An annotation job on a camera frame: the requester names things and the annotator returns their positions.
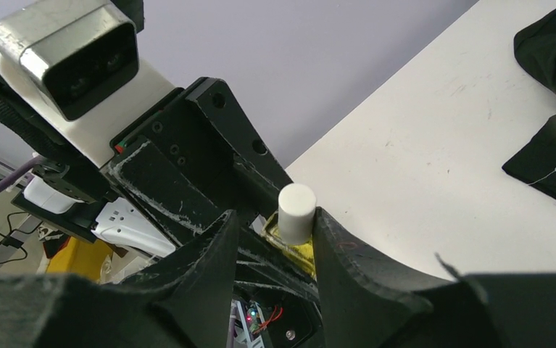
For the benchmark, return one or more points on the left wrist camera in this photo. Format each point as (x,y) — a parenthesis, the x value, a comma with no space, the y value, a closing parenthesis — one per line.
(76,63)

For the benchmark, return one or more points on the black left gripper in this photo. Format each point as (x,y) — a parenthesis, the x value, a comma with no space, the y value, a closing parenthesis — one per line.
(197,170)

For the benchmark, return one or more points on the yellow nail polish bottle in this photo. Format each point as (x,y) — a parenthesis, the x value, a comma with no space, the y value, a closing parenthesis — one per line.
(302,255)

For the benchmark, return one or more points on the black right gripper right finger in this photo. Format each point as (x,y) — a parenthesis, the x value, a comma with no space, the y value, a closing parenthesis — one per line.
(368,299)

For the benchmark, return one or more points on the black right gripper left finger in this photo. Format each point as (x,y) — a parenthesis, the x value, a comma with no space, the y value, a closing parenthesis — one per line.
(184,300)

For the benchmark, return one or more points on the white nail polish cap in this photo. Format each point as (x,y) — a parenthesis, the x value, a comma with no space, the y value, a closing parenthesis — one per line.
(296,210)

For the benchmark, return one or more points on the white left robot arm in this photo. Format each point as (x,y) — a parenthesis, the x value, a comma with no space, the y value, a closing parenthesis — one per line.
(66,169)

